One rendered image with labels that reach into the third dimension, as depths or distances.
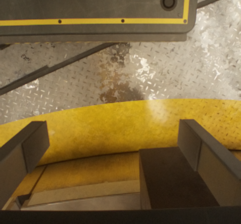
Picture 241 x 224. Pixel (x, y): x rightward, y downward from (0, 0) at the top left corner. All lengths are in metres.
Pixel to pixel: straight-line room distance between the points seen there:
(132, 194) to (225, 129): 0.60
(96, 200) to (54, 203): 0.16
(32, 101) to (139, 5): 0.66
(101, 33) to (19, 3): 0.21
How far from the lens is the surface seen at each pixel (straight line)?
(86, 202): 0.73
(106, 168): 0.87
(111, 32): 0.48
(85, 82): 0.83
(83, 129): 0.90
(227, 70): 0.96
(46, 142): 0.17
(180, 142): 0.17
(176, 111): 0.90
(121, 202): 0.72
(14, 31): 0.55
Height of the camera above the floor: 0.80
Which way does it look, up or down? 73 degrees down
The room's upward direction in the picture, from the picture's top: 177 degrees clockwise
